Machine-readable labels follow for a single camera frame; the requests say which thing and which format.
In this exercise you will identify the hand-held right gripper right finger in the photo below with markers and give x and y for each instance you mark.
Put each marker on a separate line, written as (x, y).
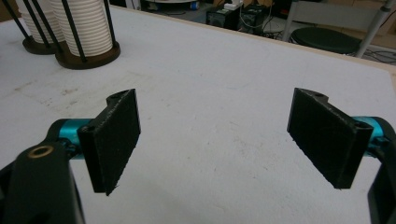
(330, 140)

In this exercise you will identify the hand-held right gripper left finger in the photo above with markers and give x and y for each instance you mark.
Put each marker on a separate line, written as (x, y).
(110, 143)

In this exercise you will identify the dark brown cup holder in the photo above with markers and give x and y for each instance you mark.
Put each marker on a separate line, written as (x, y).
(90, 60)

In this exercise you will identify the stack of white paper cups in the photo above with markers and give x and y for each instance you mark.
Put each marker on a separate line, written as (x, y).
(39, 28)
(90, 28)

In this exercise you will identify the black round stool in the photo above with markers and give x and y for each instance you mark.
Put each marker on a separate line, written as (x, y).
(325, 39)

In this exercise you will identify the white table mat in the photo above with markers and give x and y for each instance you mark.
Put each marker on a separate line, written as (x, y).
(202, 93)

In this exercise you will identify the black computer tower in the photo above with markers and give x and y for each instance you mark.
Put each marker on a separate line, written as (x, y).
(255, 18)
(222, 18)

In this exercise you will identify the white round table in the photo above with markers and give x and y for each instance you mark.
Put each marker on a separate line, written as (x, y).
(169, 1)

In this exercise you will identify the blue tape roll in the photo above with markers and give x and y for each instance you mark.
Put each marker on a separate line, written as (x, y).
(194, 5)

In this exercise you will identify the white power strip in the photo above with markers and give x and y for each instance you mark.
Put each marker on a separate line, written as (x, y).
(233, 5)

